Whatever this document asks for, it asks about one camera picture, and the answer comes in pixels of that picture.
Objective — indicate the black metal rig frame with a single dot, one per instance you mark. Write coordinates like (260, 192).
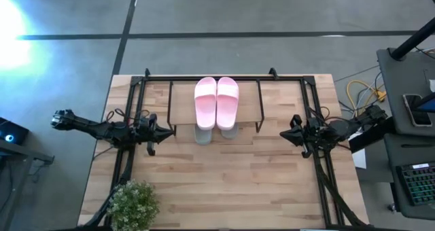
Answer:
(221, 78)

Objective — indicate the white paper sheet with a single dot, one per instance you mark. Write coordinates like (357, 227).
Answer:
(359, 158)

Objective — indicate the blue screen device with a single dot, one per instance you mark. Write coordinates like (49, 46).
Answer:
(429, 104)

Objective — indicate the pink slide sandal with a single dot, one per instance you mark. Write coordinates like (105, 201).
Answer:
(205, 105)
(227, 105)

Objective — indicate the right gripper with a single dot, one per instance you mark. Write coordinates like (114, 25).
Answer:
(307, 136)

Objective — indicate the black box with blue light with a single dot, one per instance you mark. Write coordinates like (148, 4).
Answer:
(13, 132)

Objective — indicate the grey metal stand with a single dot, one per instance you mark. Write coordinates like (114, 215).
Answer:
(20, 151)

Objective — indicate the green artificial bush plant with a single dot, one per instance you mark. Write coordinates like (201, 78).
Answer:
(133, 207)

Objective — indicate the grey side desk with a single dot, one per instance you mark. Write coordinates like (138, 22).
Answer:
(397, 81)
(394, 156)

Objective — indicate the black backlit keyboard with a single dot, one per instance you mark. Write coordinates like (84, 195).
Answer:
(419, 185)

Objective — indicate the black round pole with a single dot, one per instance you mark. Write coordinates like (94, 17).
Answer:
(411, 40)

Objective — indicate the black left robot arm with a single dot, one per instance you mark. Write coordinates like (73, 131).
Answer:
(102, 129)

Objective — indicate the black smartphone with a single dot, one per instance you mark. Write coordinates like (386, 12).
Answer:
(417, 112)

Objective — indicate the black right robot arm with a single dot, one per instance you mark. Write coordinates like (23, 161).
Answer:
(343, 125)

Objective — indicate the wooden shelf with black frame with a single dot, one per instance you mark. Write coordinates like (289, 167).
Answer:
(181, 102)

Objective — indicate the grey slide sandal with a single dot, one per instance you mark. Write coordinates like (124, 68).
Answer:
(229, 134)
(203, 137)

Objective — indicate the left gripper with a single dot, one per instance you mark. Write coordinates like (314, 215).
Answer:
(151, 132)

